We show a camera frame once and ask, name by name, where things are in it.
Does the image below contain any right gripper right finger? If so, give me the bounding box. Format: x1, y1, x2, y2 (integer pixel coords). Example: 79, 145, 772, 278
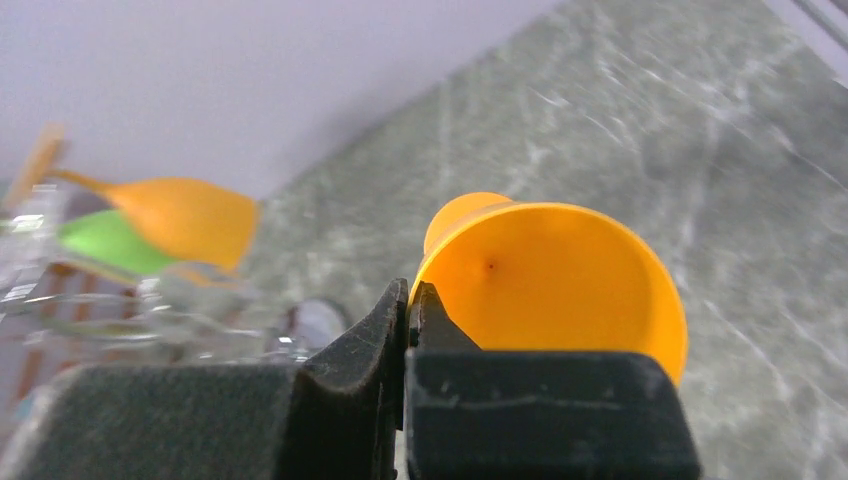
404, 283, 703, 479

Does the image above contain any green plastic wine glass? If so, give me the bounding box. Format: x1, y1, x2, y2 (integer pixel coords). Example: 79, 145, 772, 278
58, 210, 177, 276

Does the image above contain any orange plastic wine glass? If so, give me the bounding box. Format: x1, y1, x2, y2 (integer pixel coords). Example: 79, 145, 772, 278
50, 170, 260, 270

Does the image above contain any chrome wine glass rack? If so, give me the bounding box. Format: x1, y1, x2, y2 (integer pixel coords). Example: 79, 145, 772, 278
1, 184, 348, 362

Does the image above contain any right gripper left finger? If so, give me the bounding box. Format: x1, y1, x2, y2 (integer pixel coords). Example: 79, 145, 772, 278
1, 279, 409, 479

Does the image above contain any orange wooden rack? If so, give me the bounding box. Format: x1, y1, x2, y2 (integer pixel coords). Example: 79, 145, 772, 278
1, 124, 65, 213

